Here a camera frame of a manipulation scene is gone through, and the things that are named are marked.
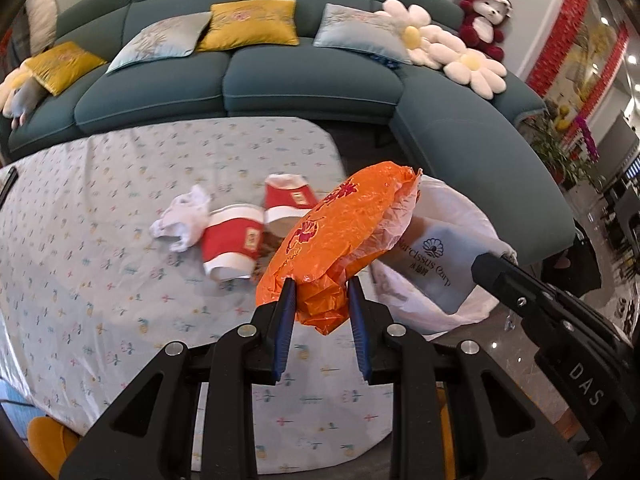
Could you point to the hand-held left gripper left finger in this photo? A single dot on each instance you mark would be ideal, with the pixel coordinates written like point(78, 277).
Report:
point(285, 330)

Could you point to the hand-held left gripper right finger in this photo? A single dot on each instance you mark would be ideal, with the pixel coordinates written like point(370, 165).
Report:
point(359, 330)

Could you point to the dark bag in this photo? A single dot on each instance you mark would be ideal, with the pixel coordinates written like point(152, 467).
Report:
point(575, 260)

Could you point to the red wall decoration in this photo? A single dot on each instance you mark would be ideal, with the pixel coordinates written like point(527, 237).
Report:
point(550, 25)

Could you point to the dark cabinet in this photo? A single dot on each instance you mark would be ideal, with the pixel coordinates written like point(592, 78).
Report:
point(622, 135)

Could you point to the yellow embroidered pillow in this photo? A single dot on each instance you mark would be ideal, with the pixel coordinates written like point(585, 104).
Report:
point(62, 65)
point(247, 25)

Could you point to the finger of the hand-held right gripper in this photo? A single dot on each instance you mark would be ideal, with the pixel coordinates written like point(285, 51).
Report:
point(500, 272)

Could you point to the white plush toy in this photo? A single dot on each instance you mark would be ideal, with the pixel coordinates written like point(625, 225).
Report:
point(42, 15)

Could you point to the light blue embroidered pillow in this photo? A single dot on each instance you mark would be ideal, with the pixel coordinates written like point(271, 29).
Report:
point(357, 30)
point(160, 42)

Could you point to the grey blue packet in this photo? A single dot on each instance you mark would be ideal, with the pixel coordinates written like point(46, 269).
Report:
point(440, 260)

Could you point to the red plush bear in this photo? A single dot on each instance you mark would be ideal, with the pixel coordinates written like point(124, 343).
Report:
point(482, 15)

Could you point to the floral printed tablecloth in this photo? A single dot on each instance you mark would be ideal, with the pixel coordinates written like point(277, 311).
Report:
point(125, 285)

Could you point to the black remote control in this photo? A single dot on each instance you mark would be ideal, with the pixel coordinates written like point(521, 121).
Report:
point(7, 182)

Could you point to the teal sofa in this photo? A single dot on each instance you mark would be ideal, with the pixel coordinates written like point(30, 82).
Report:
point(300, 75)

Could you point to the potted plant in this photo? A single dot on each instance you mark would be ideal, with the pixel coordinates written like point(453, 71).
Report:
point(555, 150)

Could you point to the orange plastic bag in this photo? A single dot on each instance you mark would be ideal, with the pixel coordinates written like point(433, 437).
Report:
point(330, 240)

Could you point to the crushed red paper cup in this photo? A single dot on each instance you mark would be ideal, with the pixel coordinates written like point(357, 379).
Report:
point(290, 200)

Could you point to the grey plush toy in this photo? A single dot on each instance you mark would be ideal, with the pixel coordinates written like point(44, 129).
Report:
point(22, 102)

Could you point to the bin with white liner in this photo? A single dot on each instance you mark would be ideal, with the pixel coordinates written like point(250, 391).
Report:
point(415, 305)

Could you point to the small crumpled white bag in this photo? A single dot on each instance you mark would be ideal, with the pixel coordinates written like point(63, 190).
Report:
point(182, 217)

